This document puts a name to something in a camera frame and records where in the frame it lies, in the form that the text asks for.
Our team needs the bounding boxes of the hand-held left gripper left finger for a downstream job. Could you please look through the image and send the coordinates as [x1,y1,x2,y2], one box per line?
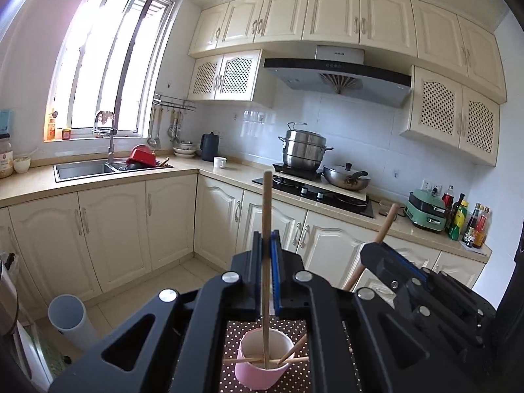
[49,231,263,393]

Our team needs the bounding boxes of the steel kitchen faucet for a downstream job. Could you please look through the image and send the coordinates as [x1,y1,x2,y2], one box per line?
[93,110,118,164]

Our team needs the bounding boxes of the red pot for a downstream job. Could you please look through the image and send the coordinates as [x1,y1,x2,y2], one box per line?
[126,144,158,168]

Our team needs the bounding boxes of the teal box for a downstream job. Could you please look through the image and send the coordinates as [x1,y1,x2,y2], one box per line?
[0,108,15,136]

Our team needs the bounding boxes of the cream upper wall cabinets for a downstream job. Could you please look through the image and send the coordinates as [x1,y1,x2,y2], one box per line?
[188,0,508,103]

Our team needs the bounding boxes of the small clear container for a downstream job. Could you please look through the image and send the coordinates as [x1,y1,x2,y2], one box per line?
[379,200,406,217]

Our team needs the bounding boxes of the beige stove cover board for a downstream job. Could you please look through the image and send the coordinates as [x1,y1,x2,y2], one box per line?
[272,174,369,203]

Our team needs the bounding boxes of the cream base kitchen cabinets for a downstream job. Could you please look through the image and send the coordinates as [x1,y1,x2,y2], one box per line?
[0,170,492,324]

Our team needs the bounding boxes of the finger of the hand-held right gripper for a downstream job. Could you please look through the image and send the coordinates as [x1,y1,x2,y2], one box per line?
[387,246,497,317]
[360,242,484,349]

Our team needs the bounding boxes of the steel wok with lid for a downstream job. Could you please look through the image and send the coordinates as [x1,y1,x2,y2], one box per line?
[323,163,372,191]

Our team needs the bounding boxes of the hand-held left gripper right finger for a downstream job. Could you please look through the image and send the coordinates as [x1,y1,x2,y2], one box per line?
[270,231,467,393]

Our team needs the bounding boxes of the long wooden chopstick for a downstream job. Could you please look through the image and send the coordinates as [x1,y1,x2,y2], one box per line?
[277,334,308,365]
[342,203,400,292]
[223,357,310,364]
[262,170,274,371]

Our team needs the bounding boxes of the row of condiment bottles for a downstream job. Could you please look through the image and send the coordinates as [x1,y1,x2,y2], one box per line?
[441,185,492,250]

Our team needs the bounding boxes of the clear food jar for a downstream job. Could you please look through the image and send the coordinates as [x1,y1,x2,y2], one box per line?
[0,133,14,178]

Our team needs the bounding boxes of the black glass range hood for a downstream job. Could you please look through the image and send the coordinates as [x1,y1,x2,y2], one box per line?
[263,45,412,109]

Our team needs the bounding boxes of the green electric cooker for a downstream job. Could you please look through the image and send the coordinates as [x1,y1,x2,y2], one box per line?
[403,189,449,232]

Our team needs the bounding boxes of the white cylindrical bin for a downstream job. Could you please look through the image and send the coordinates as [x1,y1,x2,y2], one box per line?
[48,294,101,353]

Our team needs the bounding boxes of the stainless steel steamer pot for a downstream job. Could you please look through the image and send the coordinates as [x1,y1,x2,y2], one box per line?
[278,123,333,171]

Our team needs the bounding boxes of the stack of white bowls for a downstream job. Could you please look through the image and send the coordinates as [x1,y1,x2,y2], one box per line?
[172,141,197,158]

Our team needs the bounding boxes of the cream lattice door cabinet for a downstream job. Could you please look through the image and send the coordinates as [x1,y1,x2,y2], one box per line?
[399,65,501,167]
[190,49,273,109]

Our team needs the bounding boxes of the metal wall rack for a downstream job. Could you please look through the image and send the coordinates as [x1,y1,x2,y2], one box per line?
[153,94,197,113]

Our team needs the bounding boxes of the stainless steel sink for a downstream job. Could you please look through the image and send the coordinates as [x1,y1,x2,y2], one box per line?
[53,159,173,183]

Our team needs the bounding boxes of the barred kitchen window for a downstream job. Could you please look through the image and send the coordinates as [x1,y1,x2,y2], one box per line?
[43,0,177,142]

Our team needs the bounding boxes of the black gas stove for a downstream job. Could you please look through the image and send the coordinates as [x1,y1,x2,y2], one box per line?
[252,174,375,218]

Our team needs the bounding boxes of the dark electric kettle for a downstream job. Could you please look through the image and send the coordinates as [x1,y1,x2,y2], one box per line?
[200,132,222,162]

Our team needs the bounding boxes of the hanging kitchen utensils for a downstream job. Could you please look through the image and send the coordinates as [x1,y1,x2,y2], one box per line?
[167,110,183,140]

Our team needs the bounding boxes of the pink cup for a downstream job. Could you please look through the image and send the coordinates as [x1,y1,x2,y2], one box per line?
[234,327,296,391]

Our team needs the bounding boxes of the brown polka dot tablecloth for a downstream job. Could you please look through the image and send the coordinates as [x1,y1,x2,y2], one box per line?
[223,319,363,393]

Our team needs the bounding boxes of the beige kitchen countertop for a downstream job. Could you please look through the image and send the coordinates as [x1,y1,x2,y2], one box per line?
[0,158,492,263]

